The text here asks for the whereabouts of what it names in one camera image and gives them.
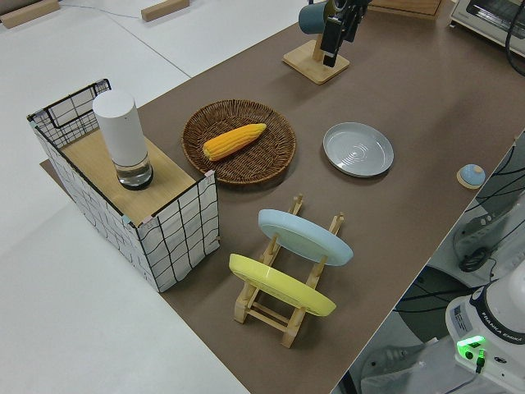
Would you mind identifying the white toaster oven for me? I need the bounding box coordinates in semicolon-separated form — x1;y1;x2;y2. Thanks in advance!
448;0;525;47

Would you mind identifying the yellow corn cob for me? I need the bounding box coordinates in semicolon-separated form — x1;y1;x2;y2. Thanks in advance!
203;122;268;162

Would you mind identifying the gray round plate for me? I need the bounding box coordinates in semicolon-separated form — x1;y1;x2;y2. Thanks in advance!
322;121;395;178

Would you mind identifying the wooden mug stand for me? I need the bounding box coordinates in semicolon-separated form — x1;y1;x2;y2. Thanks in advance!
281;30;351;86

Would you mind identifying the white robot mount foot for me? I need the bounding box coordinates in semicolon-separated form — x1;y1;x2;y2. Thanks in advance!
452;204;514;264
353;341;452;394

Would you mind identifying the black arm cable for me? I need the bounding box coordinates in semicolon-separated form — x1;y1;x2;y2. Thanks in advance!
504;0;525;78

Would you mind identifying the dark teal mug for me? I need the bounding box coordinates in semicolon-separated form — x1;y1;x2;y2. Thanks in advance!
298;0;330;35

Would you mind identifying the blue dome bell wooden base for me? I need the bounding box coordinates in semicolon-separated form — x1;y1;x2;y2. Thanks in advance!
456;163;486;190

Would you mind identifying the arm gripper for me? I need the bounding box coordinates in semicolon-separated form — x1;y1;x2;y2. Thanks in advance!
321;0;369;69

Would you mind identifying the grid patterned box wooden top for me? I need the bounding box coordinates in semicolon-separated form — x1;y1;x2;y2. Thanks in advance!
27;109;221;293

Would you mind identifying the brown wicker basket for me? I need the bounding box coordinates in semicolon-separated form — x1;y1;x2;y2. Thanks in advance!
181;98;297;186

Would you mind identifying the black wire basket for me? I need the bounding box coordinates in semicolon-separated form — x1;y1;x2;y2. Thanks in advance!
43;77;112;148

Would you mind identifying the wooden plate rack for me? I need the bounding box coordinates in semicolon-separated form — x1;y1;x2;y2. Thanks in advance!
234;193;345;349

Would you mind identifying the light blue plate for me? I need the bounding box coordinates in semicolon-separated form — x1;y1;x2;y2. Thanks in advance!
258;208;354;268

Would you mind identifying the brown table mat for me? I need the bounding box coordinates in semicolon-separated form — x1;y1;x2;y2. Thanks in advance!
39;10;525;394

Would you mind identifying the white cylinder clear base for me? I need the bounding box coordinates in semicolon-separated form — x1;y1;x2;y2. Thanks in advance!
92;89;155;192

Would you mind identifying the wooden block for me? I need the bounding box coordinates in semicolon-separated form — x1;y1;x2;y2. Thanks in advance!
0;0;61;30
140;0;203;22

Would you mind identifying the yellow plate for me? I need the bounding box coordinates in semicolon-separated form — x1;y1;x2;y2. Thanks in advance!
228;253;338;317

